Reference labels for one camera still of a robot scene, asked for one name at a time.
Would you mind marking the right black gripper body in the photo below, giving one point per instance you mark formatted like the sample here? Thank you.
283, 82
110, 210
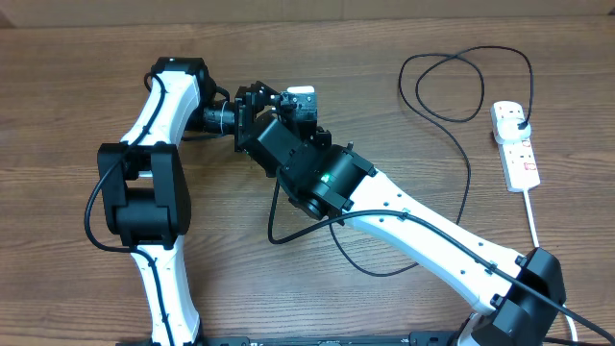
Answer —
319, 133

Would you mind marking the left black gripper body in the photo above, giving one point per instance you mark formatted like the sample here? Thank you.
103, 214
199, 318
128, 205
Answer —
243, 110

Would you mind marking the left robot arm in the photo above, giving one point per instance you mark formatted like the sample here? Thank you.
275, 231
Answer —
145, 195

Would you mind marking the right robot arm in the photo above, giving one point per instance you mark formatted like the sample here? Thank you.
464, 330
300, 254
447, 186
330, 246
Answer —
515, 298

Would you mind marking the white charger adapter plug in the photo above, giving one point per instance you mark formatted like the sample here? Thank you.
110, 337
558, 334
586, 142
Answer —
509, 131

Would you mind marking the white power strip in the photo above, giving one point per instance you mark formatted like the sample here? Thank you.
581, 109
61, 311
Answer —
518, 161

